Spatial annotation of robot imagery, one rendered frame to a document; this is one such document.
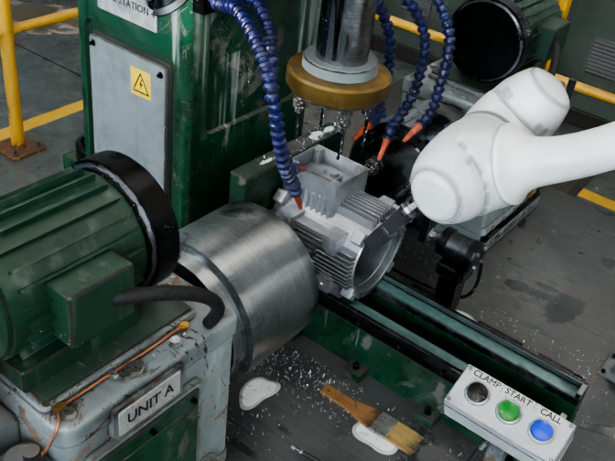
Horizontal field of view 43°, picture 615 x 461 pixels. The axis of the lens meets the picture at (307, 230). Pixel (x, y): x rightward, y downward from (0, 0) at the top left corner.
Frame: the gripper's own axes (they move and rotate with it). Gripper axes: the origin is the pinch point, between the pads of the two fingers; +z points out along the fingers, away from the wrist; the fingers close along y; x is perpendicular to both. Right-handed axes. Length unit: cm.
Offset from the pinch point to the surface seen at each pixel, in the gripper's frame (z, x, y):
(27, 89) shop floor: 232, -182, -116
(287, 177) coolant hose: -4.3, -15.9, 13.2
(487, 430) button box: -10.8, 31.5, 20.1
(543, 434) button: -16.8, 35.8, 18.1
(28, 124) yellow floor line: 217, -155, -94
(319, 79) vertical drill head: -11.7, -26.1, 0.3
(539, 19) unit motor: -15, -17, -67
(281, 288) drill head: 1.1, -2.5, 23.7
